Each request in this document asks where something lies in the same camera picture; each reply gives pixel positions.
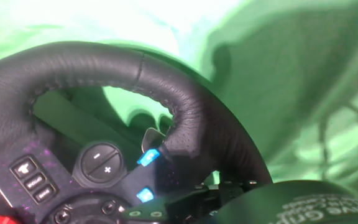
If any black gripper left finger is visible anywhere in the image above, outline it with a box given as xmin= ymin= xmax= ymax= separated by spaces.
xmin=126 ymin=186 xmax=221 ymax=224

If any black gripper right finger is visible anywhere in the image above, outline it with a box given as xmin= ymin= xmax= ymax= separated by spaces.
xmin=219 ymin=179 xmax=262 ymax=205

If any black leather steering wheel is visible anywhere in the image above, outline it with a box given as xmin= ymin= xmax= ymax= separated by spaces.
xmin=0 ymin=40 xmax=273 ymax=224

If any green cloth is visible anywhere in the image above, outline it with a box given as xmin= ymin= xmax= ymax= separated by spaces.
xmin=0 ymin=0 xmax=358 ymax=191

